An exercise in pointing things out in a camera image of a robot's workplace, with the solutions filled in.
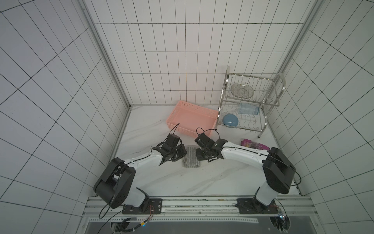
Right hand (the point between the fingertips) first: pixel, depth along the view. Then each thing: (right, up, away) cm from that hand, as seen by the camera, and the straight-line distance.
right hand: (194, 157), depth 86 cm
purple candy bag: (+35, +7, +4) cm, 36 cm away
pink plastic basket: (0, +22, +27) cm, 35 cm away
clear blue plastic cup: (+40, +30, +18) cm, 53 cm away
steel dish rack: (+30, +35, 0) cm, 46 cm away
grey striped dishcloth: (-2, -2, 0) cm, 3 cm away
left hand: (-5, +1, +1) cm, 6 cm away
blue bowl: (+26, +22, +15) cm, 37 cm away
